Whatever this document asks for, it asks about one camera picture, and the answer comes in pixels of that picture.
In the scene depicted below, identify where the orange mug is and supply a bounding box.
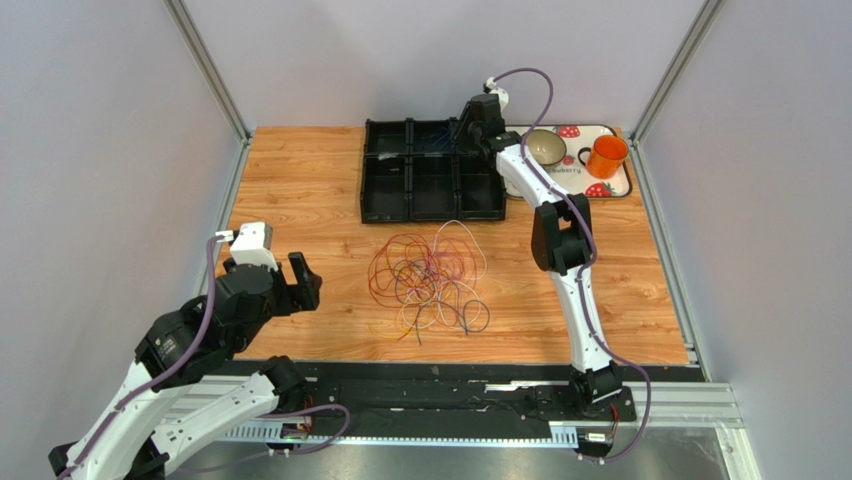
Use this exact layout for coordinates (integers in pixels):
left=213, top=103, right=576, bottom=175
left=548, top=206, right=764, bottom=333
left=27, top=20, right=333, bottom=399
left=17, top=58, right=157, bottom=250
left=577, top=135, right=629, bottom=179

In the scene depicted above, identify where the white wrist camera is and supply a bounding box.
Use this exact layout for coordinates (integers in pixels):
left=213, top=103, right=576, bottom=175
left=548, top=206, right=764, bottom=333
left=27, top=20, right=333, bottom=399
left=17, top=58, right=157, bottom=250
left=214, top=221, right=279, bottom=271
left=483, top=77, right=509, bottom=112

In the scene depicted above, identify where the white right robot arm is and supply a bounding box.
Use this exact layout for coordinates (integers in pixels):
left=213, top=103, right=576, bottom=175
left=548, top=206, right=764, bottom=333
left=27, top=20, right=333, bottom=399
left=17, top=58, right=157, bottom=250
left=453, top=94, right=623, bottom=417

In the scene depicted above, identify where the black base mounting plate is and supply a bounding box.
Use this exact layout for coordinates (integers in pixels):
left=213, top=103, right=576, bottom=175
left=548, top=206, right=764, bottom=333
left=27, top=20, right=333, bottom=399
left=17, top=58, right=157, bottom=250
left=179, top=359, right=707, bottom=441

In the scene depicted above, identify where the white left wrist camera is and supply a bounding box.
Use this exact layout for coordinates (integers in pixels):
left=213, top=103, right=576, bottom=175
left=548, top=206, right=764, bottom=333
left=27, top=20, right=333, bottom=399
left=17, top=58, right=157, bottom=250
left=214, top=221, right=279, bottom=271

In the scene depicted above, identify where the white cable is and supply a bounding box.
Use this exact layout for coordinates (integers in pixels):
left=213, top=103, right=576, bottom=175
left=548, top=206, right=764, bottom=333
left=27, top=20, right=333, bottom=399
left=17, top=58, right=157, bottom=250
left=399, top=266, right=482, bottom=332

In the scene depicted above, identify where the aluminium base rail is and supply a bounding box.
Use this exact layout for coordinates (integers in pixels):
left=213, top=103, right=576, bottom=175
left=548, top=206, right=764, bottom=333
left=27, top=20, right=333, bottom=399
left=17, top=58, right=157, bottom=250
left=219, top=382, right=743, bottom=449

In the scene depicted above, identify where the red cable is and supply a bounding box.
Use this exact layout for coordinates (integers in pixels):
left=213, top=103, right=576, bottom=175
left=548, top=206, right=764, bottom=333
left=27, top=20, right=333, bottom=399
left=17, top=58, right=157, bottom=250
left=367, top=232, right=467, bottom=334

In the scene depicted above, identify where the beige ceramic bowl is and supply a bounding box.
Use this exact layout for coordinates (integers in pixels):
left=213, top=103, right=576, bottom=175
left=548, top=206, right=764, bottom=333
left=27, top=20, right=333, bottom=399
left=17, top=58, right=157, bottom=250
left=526, top=129, right=567, bottom=167

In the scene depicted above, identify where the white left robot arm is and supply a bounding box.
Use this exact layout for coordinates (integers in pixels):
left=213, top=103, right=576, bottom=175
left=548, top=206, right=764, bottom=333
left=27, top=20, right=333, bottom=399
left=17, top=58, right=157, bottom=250
left=48, top=252, right=322, bottom=479

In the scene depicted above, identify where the right aluminium corner post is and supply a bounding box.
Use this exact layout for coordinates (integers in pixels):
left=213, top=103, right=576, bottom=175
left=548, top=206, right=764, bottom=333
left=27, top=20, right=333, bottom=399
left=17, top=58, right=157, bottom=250
left=630, top=0, right=726, bottom=144

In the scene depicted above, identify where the yellow cable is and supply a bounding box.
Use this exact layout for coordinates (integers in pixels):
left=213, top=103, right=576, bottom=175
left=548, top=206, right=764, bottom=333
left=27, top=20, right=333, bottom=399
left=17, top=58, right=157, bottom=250
left=369, top=292, right=454, bottom=341

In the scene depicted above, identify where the black compartment organizer tray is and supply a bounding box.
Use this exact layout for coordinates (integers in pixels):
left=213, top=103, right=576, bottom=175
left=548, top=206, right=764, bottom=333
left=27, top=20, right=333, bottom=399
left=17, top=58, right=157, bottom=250
left=359, top=117, right=507, bottom=224

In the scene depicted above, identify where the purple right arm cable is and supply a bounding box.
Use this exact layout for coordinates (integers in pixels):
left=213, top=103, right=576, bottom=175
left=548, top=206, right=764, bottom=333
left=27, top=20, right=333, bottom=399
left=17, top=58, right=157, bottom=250
left=491, top=67, right=654, bottom=465

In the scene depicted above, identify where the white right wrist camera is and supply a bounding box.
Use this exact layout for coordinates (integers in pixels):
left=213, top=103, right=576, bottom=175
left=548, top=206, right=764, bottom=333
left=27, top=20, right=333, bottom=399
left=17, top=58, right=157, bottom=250
left=483, top=77, right=509, bottom=112

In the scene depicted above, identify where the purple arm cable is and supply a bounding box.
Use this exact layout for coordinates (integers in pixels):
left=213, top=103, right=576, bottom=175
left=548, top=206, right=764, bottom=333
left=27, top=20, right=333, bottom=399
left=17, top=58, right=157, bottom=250
left=491, top=67, right=654, bottom=465
left=56, top=234, right=352, bottom=480

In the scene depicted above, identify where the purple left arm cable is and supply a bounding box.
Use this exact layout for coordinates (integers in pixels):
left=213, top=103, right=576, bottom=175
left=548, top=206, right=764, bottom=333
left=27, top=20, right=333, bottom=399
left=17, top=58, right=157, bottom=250
left=56, top=234, right=352, bottom=480

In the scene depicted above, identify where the pink cable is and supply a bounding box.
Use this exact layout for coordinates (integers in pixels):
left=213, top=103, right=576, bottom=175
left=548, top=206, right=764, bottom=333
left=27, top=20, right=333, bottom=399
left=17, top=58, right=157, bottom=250
left=431, top=220, right=489, bottom=284

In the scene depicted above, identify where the blue cable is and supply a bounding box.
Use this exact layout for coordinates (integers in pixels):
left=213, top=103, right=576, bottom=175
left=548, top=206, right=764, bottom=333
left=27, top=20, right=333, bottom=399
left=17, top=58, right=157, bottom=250
left=415, top=129, right=457, bottom=154

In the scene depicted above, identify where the aluminium corner frame post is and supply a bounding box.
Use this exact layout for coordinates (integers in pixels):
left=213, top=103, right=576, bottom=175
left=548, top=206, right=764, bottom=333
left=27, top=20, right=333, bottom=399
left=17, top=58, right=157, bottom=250
left=164, top=0, right=252, bottom=145

